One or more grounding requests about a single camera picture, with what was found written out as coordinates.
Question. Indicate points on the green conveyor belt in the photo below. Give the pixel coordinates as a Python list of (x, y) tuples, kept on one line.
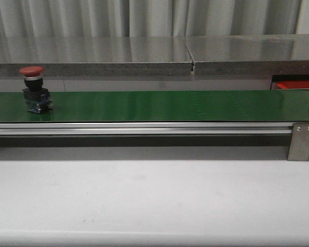
[(278, 105)]

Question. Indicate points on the grey stone slab left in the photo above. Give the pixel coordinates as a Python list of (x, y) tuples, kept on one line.
[(99, 56)]

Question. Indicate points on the grey stone slab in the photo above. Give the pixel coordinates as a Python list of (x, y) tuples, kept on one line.
[(277, 54), (99, 56)]

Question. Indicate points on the grey stone slab right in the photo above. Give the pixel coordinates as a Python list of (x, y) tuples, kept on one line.
[(277, 54)]

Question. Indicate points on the red plastic tray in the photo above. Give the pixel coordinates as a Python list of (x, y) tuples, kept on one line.
[(293, 85)]

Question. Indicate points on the white pleated curtain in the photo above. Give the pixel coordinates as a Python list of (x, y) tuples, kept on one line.
[(151, 18)]

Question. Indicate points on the steel conveyor support bracket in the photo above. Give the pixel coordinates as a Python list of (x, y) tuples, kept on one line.
[(299, 145)]

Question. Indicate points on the aluminium conveyor side rail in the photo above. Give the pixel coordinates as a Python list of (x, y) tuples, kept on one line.
[(152, 128)]

